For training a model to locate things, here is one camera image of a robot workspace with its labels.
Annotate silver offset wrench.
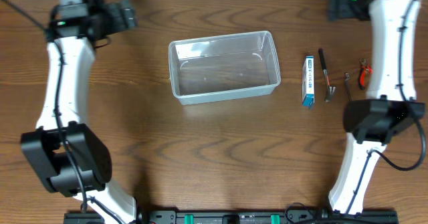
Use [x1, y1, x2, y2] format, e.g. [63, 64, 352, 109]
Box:
[344, 73, 352, 101]

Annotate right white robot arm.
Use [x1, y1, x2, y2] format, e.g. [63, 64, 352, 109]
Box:
[328, 0, 427, 215]

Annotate clear plastic container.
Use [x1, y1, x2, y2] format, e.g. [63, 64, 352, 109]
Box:
[169, 31, 281, 105]

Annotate red black pliers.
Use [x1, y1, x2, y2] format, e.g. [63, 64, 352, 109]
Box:
[358, 59, 372, 90]

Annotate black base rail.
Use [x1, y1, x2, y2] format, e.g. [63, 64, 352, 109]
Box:
[63, 209, 399, 224]

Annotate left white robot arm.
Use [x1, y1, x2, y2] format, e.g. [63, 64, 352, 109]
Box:
[21, 0, 141, 223]

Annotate blue white screwdriver box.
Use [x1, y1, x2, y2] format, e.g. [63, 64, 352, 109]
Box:
[302, 55, 315, 109]

